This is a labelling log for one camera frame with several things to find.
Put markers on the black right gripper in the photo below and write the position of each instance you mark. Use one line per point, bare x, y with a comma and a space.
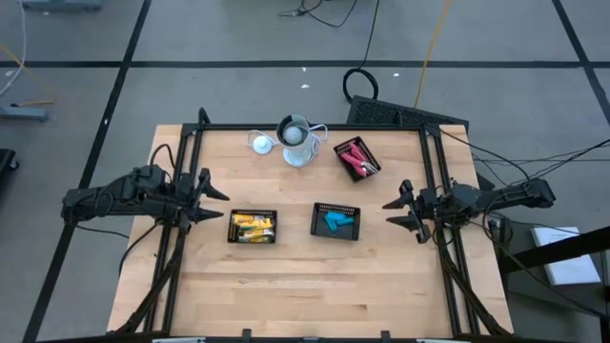
429, 209

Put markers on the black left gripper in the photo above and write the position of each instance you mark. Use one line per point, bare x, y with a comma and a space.
188, 205

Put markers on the black slotted plastic basket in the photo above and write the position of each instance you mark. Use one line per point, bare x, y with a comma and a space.
252, 211
345, 167
317, 228

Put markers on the blue plastic piece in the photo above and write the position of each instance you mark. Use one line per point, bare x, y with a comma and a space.
332, 228
340, 220

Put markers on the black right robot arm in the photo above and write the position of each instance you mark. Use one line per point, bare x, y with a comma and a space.
524, 193

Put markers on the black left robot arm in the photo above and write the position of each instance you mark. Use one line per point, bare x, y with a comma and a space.
119, 200

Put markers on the white round puck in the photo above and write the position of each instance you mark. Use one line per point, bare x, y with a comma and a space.
261, 145

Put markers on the black perforated case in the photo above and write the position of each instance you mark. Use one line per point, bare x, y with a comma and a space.
381, 112

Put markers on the white grey cylindrical lamp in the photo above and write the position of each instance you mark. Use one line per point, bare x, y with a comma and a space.
298, 152

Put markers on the silver edge plate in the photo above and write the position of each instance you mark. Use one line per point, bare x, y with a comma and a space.
443, 340
178, 340

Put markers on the black side stand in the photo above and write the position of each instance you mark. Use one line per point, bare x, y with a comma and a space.
548, 250

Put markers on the white booklet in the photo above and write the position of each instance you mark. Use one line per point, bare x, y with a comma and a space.
567, 267

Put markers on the grey stand foot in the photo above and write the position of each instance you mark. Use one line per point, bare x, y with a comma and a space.
62, 5
24, 113

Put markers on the black floor object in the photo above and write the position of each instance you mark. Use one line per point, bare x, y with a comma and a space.
7, 159

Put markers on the black aluminium rig frame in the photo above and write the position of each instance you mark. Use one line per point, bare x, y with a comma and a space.
305, 127

